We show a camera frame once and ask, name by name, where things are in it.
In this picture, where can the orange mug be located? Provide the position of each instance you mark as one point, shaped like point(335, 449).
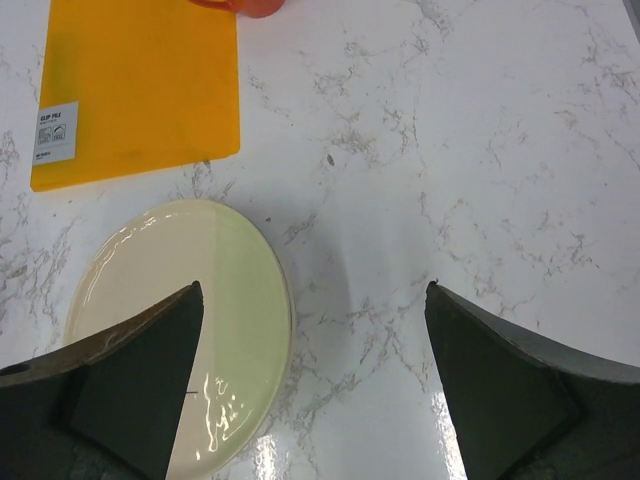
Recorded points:
point(250, 8)

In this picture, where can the green and cream plate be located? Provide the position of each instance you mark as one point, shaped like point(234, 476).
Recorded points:
point(247, 329)

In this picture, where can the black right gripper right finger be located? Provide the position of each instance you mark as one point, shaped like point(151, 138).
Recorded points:
point(524, 406)

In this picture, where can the orange clip file folder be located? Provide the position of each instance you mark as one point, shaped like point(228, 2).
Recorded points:
point(134, 86)

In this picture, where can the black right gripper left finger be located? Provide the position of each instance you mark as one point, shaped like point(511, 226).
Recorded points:
point(107, 406)

